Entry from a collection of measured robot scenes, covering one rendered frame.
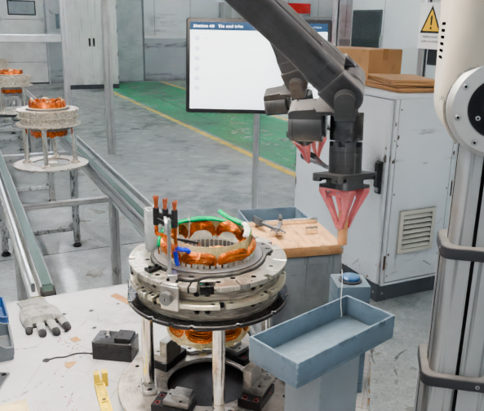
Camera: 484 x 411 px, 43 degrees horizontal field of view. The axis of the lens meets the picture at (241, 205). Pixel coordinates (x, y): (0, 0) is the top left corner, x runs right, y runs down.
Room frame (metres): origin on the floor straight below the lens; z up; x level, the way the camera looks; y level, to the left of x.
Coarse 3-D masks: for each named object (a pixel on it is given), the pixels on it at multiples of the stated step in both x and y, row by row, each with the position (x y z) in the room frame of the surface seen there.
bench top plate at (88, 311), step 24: (120, 288) 1.67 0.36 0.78; (72, 312) 1.51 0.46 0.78; (96, 312) 1.51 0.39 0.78; (120, 312) 1.51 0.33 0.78; (24, 336) 1.37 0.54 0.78; (48, 336) 1.38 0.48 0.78; (72, 336) 1.38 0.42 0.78; (24, 360) 1.26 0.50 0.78; (72, 360) 1.26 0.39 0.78; (96, 360) 1.27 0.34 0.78; (24, 384) 1.16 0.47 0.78; (48, 384) 1.16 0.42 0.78; (72, 384) 1.17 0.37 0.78; (48, 408) 1.08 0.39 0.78; (72, 408) 1.08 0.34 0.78; (96, 408) 1.08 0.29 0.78; (120, 408) 1.08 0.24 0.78; (360, 408) 1.10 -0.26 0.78
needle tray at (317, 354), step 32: (288, 320) 0.94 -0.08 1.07; (320, 320) 0.99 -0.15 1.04; (352, 320) 1.02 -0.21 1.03; (384, 320) 0.94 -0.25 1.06; (256, 352) 0.87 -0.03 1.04; (288, 352) 0.90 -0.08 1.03; (320, 352) 0.83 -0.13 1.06; (352, 352) 0.89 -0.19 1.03; (288, 384) 0.91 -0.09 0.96; (320, 384) 0.86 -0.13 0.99; (352, 384) 0.92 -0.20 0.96
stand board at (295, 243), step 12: (252, 228) 1.42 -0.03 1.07; (264, 228) 1.42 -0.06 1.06; (288, 228) 1.42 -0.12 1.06; (300, 228) 1.42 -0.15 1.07; (324, 228) 1.43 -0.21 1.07; (276, 240) 1.34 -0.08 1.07; (288, 240) 1.34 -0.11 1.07; (300, 240) 1.34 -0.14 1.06; (312, 240) 1.34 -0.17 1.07; (324, 240) 1.34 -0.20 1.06; (336, 240) 1.35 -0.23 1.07; (288, 252) 1.29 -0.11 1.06; (300, 252) 1.29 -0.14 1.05; (312, 252) 1.30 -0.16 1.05; (324, 252) 1.31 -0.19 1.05; (336, 252) 1.31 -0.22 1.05
